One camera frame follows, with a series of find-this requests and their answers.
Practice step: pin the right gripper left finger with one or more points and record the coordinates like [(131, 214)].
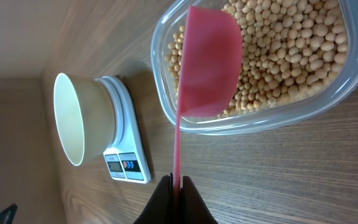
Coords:
[(159, 208)]

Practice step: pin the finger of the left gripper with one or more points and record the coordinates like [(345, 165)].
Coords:
[(8, 214)]

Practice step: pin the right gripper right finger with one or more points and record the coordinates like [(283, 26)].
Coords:
[(193, 209)]

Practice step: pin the pink measuring scoop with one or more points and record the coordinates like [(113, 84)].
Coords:
[(210, 66)]

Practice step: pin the white digital kitchen scale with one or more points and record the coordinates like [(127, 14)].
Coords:
[(125, 157)]

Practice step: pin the white bowl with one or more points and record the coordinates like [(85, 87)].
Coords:
[(84, 117)]

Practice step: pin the clear plastic container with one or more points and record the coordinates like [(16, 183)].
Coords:
[(254, 121)]

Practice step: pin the soybeans pile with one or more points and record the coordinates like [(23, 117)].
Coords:
[(292, 50)]

